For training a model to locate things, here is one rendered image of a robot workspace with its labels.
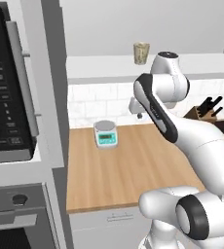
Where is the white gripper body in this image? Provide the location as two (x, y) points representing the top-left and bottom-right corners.
(128, 96), (148, 115)

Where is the white open wall cabinet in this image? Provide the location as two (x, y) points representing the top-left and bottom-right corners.
(58, 0), (224, 86)

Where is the grey microwave handle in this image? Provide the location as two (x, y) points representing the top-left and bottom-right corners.
(5, 20), (41, 139)

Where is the grey oven door handle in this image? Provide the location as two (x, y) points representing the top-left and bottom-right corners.
(0, 213), (39, 231)

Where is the beige drinking glass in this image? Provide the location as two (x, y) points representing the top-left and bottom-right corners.
(132, 42), (151, 65)

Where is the black microwave oven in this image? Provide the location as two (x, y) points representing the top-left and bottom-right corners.
(0, 0), (42, 165)

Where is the grey built-in oven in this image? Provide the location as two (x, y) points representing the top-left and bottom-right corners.
(0, 182), (61, 249)

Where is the white drawer front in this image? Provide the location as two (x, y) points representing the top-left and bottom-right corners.
(68, 205), (155, 249)

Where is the grey tall appliance cabinet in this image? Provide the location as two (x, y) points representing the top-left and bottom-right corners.
(0, 0), (75, 249)

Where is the black oven knob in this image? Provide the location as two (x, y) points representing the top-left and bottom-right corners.
(12, 194), (29, 207)

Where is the white kitchen scale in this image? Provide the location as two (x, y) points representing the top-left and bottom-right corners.
(93, 120), (119, 150)

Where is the wooden knife block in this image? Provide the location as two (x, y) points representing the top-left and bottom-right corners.
(183, 95), (224, 124)

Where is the white drawer handle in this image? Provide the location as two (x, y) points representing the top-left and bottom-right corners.
(106, 212), (134, 224)

